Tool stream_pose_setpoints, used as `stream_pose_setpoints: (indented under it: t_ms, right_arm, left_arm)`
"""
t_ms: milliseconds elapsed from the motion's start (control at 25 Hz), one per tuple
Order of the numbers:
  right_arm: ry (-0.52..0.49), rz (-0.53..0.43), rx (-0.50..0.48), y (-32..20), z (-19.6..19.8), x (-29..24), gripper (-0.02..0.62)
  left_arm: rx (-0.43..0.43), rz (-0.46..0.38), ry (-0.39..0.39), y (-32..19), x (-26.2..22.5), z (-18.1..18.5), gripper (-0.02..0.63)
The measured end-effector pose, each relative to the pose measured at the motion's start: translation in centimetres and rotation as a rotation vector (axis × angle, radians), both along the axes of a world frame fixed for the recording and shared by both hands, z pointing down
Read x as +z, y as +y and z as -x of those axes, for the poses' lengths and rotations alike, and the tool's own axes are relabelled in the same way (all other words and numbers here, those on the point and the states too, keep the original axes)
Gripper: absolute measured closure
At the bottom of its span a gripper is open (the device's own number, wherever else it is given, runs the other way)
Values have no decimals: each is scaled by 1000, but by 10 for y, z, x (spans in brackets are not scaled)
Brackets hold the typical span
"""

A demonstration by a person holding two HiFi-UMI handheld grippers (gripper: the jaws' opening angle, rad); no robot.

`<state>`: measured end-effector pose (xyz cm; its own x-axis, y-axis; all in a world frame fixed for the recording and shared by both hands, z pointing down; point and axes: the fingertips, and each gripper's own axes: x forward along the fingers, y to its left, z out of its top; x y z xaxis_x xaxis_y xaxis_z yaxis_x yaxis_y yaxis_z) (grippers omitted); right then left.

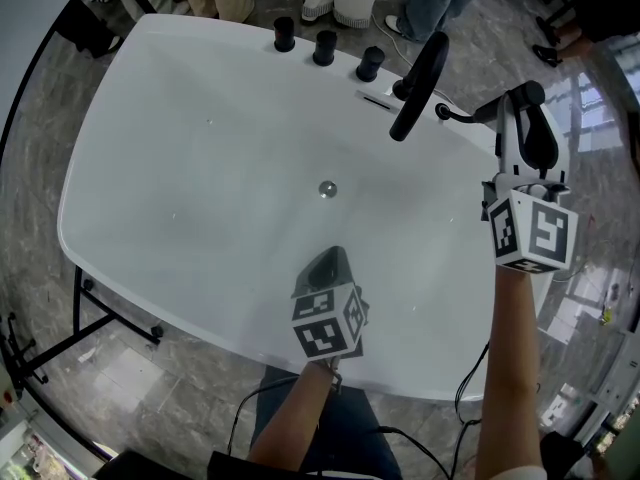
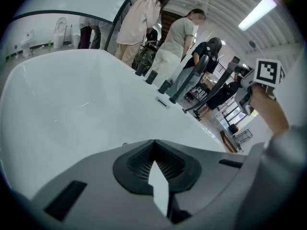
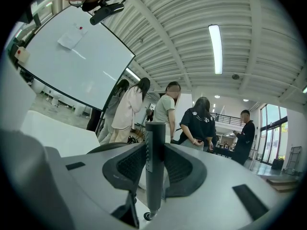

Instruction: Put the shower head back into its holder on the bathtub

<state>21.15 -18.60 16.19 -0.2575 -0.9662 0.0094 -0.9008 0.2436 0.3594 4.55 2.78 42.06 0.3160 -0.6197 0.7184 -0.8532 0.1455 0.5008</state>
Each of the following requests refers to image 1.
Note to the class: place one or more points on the black metal stand base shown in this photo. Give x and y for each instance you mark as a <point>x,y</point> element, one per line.
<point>78,308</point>

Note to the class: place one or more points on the person's white shirt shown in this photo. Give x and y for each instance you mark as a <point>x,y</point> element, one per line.
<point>525,473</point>

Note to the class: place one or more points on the white bathtub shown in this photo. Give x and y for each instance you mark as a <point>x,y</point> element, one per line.
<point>200,193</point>

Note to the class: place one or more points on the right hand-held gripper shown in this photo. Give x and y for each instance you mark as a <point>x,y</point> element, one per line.
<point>535,223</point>

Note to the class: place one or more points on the person's left forearm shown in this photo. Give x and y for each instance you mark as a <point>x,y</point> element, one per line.
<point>290,418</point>

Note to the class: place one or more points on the large black-framed whiteboard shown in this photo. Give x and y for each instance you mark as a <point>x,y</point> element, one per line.
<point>25,18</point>

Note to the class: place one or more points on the chrome bathtub drain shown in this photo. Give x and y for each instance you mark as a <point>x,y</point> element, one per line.
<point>328,189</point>

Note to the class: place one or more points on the white box with red button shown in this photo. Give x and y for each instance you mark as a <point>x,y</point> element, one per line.
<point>7,390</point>

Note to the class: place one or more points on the large black box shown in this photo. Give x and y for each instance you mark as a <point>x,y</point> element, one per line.
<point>160,465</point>

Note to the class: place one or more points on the black curved faucet spout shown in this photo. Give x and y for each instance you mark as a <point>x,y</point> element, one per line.
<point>425,78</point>

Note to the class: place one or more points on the black cylindrical tap knob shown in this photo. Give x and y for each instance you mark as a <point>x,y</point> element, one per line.
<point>283,35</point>
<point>370,64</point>
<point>324,48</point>

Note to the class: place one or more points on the person's blue jeans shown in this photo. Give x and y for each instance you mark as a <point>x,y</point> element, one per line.
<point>350,433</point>

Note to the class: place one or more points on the person's right forearm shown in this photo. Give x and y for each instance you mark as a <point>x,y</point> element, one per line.
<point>510,368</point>

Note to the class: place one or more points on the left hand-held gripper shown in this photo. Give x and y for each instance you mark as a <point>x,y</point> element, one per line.
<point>325,328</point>

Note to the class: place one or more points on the black flat device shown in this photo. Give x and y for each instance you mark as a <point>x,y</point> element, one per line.
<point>290,468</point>

